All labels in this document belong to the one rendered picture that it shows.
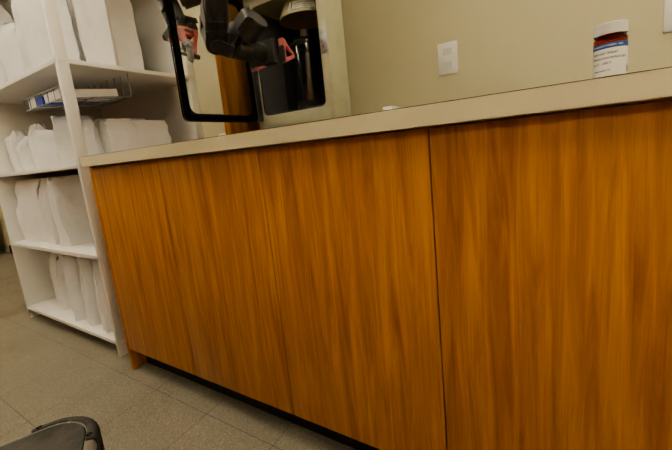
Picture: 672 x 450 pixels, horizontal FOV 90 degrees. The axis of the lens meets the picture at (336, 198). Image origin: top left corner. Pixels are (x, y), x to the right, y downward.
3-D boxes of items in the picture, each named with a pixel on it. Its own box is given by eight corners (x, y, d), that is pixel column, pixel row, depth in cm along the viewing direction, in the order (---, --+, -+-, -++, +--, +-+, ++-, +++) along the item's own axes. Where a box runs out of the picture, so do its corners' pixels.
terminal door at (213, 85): (258, 122, 120) (242, 2, 114) (184, 121, 94) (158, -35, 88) (257, 123, 120) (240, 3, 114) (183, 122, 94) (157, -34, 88)
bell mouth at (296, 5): (299, 33, 128) (298, 18, 127) (339, 20, 119) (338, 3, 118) (268, 21, 113) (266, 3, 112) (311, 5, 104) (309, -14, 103)
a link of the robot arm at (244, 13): (200, 28, 87) (208, 49, 84) (220, -11, 82) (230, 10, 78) (240, 46, 96) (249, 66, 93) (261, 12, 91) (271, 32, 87)
